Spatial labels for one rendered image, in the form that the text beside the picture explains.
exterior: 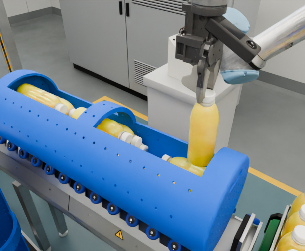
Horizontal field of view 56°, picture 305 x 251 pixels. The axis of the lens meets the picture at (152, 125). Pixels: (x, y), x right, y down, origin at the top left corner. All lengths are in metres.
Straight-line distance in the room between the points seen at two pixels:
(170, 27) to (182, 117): 1.52
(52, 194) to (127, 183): 0.47
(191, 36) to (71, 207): 0.74
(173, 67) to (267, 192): 1.47
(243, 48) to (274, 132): 2.43
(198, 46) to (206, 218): 0.37
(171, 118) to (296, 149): 1.80
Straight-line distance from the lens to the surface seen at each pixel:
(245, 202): 2.28
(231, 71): 1.01
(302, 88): 3.68
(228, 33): 0.60
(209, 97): 0.68
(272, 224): 1.07
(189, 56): 0.64
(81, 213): 1.08
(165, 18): 2.64
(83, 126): 0.85
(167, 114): 1.25
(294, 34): 0.96
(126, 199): 0.78
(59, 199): 1.15
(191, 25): 0.63
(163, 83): 1.18
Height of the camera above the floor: 1.72
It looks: 37 degrees down
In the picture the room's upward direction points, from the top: straight up
